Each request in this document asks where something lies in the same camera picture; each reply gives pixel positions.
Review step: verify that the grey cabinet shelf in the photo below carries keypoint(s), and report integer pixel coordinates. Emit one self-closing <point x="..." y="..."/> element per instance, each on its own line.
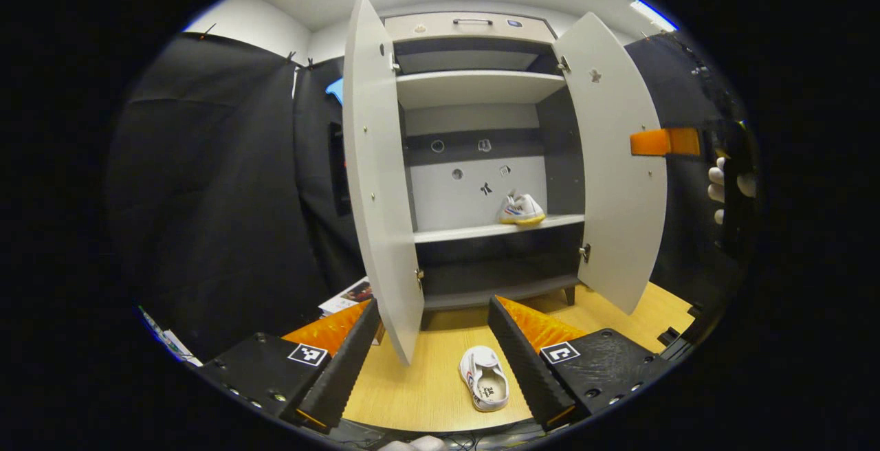
<point x="474" y="90"/>
<point x="467" y="232"/>

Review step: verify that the ceiling light panel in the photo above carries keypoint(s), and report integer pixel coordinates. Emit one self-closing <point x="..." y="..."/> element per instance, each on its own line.
<point x="653" y="14"/>

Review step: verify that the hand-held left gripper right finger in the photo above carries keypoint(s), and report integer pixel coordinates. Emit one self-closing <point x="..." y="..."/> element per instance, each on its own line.
<point x="526" y="368"/>

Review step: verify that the white canvas shoe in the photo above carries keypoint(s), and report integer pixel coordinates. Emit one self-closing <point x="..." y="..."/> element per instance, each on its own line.
<point x="522" y="212"/>
<point x="481" y="368"/>

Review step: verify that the pile of magazines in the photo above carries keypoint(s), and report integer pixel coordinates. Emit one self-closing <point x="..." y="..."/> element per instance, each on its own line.
<point x="344" y="296"/>

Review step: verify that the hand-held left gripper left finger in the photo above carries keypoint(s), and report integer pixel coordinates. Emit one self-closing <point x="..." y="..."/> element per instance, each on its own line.
<point x="344" y="368"/>

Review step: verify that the grey shoe cabinet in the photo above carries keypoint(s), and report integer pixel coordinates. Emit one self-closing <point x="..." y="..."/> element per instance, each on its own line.
<point x="474" y="196"/>

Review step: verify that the beige cabinet drawer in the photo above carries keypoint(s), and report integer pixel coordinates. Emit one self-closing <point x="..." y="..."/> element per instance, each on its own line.
<point x="440" y="31"/>

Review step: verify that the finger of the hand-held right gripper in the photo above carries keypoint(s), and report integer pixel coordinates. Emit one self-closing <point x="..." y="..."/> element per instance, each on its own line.
<point x="660" y="141"/>

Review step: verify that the grey cabinet door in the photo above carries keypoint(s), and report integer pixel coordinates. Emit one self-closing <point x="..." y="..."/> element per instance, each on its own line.
<point x="619" y="183"/>
<point x="378" y="183"/>

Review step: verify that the black backdrop cloth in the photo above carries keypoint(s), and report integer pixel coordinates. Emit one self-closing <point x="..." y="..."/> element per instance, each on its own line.
<point x="206" y="196"/>

